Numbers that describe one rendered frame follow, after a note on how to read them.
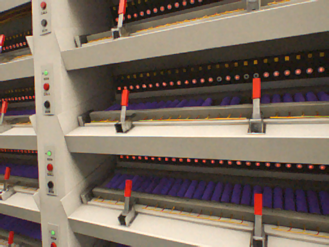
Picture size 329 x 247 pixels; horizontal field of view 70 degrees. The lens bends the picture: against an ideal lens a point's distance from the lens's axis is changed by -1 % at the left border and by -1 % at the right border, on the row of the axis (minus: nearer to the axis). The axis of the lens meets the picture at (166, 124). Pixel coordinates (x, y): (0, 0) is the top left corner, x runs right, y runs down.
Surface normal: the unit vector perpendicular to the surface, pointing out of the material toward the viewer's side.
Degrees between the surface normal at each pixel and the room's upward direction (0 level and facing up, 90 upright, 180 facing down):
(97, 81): 90
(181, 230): 21
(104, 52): 111
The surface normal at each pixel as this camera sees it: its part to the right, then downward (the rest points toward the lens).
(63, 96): 0.90, -0.01
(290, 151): -0.39, 0.40
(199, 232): -0.18, -0.92
